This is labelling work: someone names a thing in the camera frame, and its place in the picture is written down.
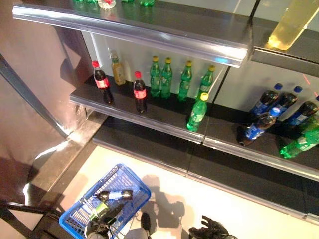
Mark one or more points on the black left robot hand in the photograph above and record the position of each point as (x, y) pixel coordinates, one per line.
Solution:
(109, 216)

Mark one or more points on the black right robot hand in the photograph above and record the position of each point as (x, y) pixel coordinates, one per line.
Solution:
(209, 230)

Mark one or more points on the Pepsi cola bottle blue cap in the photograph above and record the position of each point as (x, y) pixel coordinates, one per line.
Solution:
(286, 99)
(259, 125)
(302, 113)
(265, 99)
(117, 194)

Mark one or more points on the blue plastic shopping basket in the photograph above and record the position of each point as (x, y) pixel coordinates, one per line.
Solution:
(119, 179)

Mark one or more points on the green drink can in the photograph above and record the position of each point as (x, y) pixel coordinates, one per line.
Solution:
(99, 209)

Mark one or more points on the silver left robot leg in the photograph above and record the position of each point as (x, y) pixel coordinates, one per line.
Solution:
(144, 224)

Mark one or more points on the black base shelf board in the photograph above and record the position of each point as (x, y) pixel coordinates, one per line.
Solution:
(249, 184)
(312, 199)
(139, 147)

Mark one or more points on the black low shelf unit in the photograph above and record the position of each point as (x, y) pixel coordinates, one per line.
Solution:
(25, 219)

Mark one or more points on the Coca-Cola bottle red cap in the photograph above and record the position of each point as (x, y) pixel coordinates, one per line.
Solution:
(139, 92)
(102, 82)

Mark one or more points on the small yellow tea bottle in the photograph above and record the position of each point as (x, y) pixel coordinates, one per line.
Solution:
(117, 69)

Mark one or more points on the reflective metal end panel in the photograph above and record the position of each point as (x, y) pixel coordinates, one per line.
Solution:
(37, 74)

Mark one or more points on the black metal shelf board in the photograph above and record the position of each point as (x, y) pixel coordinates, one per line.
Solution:
(286, 52)

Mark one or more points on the clear bottle red label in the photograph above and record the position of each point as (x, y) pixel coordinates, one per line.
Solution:
(107, 3)

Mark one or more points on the large yellow tea bottle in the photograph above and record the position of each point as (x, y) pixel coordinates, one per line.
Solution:
(289, 27)

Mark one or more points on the black shelf with clear rail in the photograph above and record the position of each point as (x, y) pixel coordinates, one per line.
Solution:
(274, 154)
(149, 27)
(124, 109)

